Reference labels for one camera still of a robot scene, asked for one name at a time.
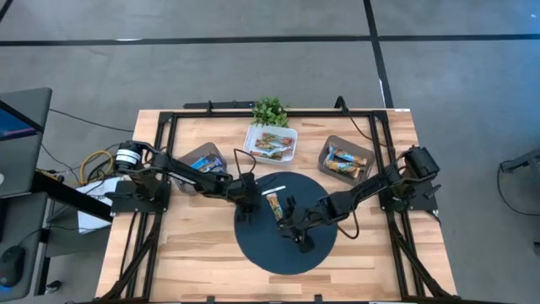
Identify grey laptop computer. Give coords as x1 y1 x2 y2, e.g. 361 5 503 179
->
0 87 54 199

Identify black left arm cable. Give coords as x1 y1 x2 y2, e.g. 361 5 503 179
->
233 147 257 187

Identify grey stand leg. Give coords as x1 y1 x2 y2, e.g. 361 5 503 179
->
499 147 540 174

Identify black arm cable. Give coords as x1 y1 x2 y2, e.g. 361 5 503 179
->
233 147 257 187
337 209 360 241

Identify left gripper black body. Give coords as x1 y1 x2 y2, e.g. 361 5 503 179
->
227 171 262 212

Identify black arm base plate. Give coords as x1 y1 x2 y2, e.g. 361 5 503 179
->
105 179 172 214
379 181 440 212

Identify yellow cable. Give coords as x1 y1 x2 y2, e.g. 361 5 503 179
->
78 149 116 187

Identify black frame cable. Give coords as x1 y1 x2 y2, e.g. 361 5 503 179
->
335 95 389 149

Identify round dark blue woven mat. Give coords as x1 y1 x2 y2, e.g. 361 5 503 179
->
234 171 339 276

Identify green potted plant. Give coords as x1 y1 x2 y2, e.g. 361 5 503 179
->
251 95 291 128

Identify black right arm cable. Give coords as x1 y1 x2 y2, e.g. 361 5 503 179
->
337 209 360 241

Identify black metal table frame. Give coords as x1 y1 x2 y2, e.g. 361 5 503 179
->
96 107 459 304

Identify white plastic bin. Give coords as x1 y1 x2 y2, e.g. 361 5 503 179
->
243 123 299 166

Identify black office desk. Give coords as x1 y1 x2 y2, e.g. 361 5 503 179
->
0 171 115 303

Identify white paper sheets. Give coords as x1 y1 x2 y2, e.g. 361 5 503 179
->
75 176 126 236

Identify red Chewy granola bar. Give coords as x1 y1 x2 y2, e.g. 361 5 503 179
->
251 148 292 162
261 132 294 147
254 138 275 154

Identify black computer mouse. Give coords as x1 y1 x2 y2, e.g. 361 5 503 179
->
0 245 26 288

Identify black power strip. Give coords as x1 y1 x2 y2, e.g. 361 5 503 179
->
183 100 257 110

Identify grey translucent plastic bin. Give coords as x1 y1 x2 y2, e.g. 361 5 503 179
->
316 134 376 187
175 141 229 196

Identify black floor cable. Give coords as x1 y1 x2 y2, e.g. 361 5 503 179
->
496 162 540 217
48 107 136 134

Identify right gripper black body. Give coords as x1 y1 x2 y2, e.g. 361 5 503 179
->
276 206 326 242

